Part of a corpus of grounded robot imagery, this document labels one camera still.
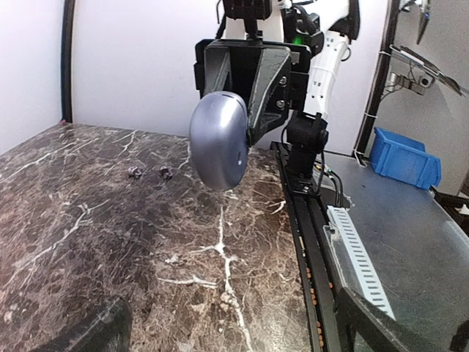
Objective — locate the purple earbud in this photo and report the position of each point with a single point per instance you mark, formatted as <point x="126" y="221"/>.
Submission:
<point x="134" y="172"/>
<point x="165" y="173"/>

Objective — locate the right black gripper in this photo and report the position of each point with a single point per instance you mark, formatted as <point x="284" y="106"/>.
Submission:
<point x="267" y="98"/>

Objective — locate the right black frame post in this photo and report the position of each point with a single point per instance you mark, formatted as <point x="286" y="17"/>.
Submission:
<point x="66" y="60"/>

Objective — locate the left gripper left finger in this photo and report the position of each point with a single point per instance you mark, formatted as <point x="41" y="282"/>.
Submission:
<point x="107" y="328"/>

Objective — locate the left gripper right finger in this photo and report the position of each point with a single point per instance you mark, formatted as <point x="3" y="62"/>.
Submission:
<point x="356" y="315"/>

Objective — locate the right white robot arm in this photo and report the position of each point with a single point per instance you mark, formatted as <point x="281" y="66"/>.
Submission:
<point x="327" y="28"/>

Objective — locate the white slotted cable duct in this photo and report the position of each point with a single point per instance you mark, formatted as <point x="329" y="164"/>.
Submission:
<point x="356" y="270"/>

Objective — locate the purple round charging case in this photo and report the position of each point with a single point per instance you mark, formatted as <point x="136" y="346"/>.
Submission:
<point x="218" y="140"/>

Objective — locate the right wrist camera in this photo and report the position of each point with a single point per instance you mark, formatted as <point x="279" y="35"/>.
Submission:
<point x="251" y="19"/>

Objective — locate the blue plastic bin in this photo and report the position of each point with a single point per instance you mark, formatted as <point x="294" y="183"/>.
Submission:
<point x="404" y="159"/>

